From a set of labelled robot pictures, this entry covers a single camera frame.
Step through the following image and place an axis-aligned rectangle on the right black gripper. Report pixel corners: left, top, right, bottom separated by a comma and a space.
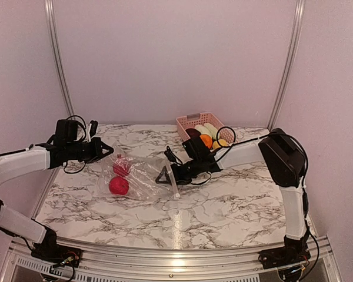
156, 157, 202, 184

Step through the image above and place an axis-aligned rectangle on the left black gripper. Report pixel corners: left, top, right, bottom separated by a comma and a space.
65, 136, 113, 163

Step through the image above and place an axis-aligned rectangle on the dark red fake fruit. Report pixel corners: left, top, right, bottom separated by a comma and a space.
112, 155, 131, 177

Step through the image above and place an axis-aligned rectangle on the clear zip top bag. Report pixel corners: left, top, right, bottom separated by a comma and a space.
96, 144, 181, 202

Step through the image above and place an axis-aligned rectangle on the red fake apple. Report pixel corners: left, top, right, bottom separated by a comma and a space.
109, 176, 129, 196

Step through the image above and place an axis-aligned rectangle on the dark purple fake vegetable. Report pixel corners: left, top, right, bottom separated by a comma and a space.
185, 128, 201, 138

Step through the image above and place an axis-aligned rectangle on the orange fake fruit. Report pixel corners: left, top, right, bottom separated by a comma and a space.
199, 134, 213, 149

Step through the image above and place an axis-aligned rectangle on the yellow fake fruit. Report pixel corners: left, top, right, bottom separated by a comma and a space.
212, 139, 229, 150

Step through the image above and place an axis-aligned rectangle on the white fake cabbage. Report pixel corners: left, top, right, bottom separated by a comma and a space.
194, 125, 212, 137
204, 123, 218, 140

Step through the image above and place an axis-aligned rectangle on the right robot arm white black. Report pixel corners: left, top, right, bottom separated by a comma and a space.
155, 128, 312, 268

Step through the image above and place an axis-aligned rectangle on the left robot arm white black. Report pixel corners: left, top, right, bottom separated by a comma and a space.
0, 115, 114, 261

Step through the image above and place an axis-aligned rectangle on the pink perforated plastic basket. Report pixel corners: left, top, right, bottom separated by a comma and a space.
176, 112, 237, 150

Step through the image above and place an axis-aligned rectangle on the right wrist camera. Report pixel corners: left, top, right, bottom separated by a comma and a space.
164, 146, 183, 165

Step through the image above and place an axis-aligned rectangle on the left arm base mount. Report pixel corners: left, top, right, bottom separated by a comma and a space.
31, 244, 82, 268

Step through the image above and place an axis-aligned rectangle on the front aluminium rail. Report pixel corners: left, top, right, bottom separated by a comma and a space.
0, 233, 342, 282

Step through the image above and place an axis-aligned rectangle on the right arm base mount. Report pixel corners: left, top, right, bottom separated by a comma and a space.
258, 246, 311, 269

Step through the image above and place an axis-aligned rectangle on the left aluminium frame post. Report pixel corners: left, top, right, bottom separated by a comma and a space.
44, 0, 75, 116

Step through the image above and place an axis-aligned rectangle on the aluminium frame post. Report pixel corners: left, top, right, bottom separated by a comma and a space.
44, 0, 75, 116
267, 0, 305, 131

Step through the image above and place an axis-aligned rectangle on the right aluminium frame post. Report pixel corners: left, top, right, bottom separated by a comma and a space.
267, 0, 305, 131

